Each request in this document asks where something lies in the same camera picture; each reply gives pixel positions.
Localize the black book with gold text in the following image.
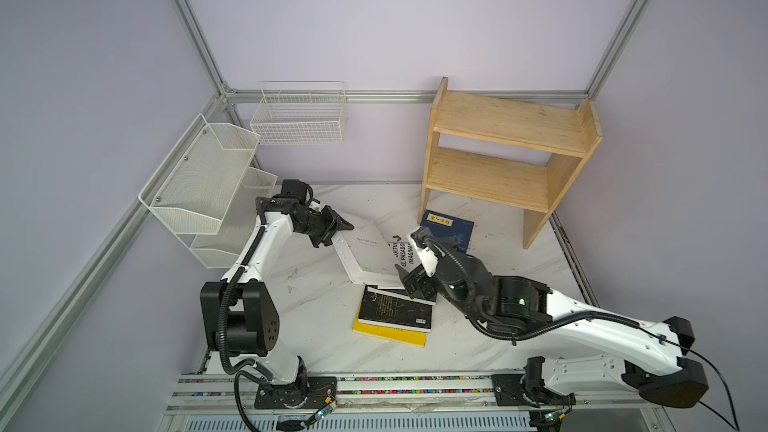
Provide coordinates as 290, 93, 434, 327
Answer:
357, 286, 433, 333

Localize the white wire wall basket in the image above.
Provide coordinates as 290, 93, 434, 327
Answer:
250, 81, 348, 146

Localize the white mesh upper wall bin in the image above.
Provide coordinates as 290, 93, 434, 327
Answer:
138, 115, 259, 235

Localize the white mesh lower wall bin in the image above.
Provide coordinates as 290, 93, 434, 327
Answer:
189, 167, 277, 269

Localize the wooden two-tier bookshelf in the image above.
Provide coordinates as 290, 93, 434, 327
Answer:
417, 76, 604, 251

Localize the black book with barcode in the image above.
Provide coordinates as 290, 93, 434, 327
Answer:
372, 287, 437, 306

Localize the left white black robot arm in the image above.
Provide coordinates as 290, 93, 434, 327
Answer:
200, 179, 354, 385

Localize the upper dark blue book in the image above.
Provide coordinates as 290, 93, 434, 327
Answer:
420, 210, 475, 253

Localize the white ventilated cable duct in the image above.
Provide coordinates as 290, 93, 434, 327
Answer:
181, 411, 537, 431

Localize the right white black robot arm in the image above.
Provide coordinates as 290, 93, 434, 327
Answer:
401, 227, 709, 409

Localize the white book with black lettering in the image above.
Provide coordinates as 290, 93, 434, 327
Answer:
389, 241, 421, 272

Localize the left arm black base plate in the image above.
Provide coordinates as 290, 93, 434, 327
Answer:
253, 376, 338, 410

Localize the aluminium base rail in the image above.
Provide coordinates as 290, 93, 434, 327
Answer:
166, 370, 661, 416

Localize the white mesh wall bin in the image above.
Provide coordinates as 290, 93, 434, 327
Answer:
189, 167, 277, 269
138, 115, 259, 235

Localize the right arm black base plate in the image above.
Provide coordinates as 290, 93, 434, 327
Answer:
491, 373, 575, 408

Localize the white book with photo cover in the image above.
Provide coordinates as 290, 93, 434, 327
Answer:
332, 212, 402, 289

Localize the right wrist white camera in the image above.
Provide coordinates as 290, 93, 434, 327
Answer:
408, 226, 438, 277

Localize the yellow book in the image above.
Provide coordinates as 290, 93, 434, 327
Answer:
352, 308, 428, 347

